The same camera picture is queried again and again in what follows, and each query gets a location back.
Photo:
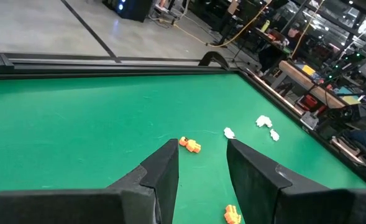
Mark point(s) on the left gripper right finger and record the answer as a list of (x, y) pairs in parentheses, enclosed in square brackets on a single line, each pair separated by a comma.
[(263, 193)]

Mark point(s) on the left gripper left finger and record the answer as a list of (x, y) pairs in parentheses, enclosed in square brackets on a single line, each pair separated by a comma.
[(158, 186)]

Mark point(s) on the white skeleton figure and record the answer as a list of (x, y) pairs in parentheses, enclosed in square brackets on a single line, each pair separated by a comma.
[(267, 120), (259, 122), (274, 135), (229, 132)]

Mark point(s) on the orange skeleton figure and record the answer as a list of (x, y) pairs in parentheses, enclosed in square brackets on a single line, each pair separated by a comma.
[(190, 145), (232, 215)]

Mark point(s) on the red storage box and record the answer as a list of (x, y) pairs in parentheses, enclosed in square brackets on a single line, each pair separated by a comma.
[(308, 101)]

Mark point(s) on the wooden background table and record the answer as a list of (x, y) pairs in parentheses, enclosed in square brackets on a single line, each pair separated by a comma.
[(310, 84)]

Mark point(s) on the black computer tower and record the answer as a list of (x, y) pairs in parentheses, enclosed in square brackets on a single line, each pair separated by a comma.
[(130, 9)]

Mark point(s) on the black metal table frame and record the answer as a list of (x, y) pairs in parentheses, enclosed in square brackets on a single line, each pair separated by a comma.
[(108, 70)]

